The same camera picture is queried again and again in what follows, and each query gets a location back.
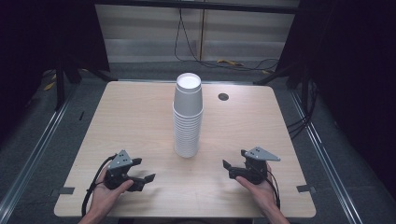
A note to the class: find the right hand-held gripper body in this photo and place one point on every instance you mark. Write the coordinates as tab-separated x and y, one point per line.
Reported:
257	168

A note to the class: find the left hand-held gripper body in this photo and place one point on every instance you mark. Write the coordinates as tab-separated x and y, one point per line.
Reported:
120	163

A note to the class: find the stack of white paper cups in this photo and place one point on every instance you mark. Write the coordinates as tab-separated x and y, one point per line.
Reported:
187	124

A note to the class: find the person's right hand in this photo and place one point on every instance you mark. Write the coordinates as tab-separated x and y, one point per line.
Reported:
264	194

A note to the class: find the person's left hand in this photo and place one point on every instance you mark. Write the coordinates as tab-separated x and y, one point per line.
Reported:
102	199

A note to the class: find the grey tape strip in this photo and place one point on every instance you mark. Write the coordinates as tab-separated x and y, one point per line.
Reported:
305	188
66	190

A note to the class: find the dark round table grommet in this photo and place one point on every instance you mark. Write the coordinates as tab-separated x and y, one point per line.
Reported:
223	96

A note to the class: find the yellow floor scrap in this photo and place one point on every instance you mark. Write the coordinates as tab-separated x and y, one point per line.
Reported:
49	86
229	62
266	72

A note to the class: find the black metal stand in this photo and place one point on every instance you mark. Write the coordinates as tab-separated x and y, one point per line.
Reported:
59	84

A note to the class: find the thin vertical pole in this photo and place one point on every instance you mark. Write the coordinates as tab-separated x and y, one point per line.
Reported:
202	34

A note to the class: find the dark curtain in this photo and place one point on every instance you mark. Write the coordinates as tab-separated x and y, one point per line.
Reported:
355	62
37	40

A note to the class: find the metal floor rail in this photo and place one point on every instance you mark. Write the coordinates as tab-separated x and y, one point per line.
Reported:
327	155
34	152

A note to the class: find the black overhead frame bar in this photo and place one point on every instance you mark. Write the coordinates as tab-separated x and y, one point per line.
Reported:
193	6

